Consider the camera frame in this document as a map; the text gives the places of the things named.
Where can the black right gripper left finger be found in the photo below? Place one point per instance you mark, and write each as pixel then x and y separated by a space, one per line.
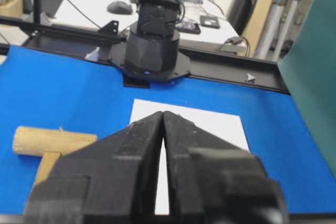
pixel 113 180

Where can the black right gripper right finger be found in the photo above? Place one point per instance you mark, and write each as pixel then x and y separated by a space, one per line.
pixel 213 181

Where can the wooden mallet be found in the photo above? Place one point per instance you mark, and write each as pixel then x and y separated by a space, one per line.
pixel 50 145

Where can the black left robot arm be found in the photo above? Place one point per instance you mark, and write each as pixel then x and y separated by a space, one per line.
pixel 151 50

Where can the white foam board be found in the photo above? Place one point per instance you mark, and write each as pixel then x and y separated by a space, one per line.
pixel 225 126

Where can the blue table mat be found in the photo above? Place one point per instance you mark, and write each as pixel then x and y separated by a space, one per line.
pixel 50 91

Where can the black smartphone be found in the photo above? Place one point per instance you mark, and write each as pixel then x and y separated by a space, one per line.
pixel 188 27

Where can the black hard drive box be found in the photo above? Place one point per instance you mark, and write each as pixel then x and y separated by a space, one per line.
pixel 209 21

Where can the black computer mouse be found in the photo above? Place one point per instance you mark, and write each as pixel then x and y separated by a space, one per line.
pixel 120 7

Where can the white office desk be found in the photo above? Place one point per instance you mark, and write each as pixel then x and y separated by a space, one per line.
pixel 93 15

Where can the black aluminium frame rail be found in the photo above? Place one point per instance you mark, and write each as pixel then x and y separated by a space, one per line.
pixel 207 65

